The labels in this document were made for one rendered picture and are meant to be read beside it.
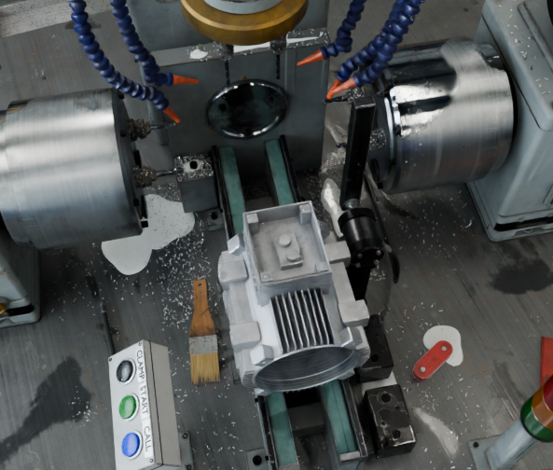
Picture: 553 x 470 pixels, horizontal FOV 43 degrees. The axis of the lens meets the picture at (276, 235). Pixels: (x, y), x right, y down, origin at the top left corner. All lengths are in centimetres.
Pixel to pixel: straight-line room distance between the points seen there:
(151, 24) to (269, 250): 49
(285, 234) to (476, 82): 40
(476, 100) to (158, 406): 66
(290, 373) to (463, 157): 44
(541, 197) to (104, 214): 77
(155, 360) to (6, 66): 99
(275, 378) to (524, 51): 66
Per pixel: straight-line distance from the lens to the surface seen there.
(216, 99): 123
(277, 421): 109
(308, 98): 129
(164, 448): 93
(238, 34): 95
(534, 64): 121
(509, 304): 136
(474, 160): 119
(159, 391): 96
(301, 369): 109
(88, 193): 108
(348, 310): 99
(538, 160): 124
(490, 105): 116
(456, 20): 182
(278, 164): 132
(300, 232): 100
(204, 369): 124
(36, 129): 111
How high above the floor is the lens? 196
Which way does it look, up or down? 58 degrees down
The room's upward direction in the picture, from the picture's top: 1 degrees counter-clockwise
